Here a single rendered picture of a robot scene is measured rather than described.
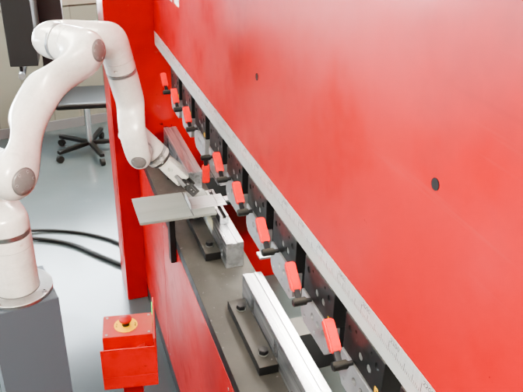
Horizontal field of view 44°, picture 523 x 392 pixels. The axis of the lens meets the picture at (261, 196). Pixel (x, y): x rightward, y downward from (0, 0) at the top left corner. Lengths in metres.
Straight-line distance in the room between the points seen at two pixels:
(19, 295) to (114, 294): 1.72
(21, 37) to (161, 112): 0.67
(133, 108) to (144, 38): 0.95
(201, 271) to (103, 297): 1.47
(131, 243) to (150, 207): 1.07
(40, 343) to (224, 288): 0.57
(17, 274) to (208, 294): 0.57
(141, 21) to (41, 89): 1.22
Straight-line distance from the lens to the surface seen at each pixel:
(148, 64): 2.95
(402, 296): 1.02
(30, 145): 1.70
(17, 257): 1.81
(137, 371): 2.01
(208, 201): 2.27
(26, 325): 1.89
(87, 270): 3.77
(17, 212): 1.77
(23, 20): 3.01
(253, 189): 1.66
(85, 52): 1.74
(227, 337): 1.86
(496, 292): 0.82
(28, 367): 1.98
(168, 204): 2.26
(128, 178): 3.13
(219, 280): 2.09
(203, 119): 2.13
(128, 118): 2.00
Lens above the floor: 2.08
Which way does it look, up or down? 28 degrees down
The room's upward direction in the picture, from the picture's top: 2 degrees clockwise
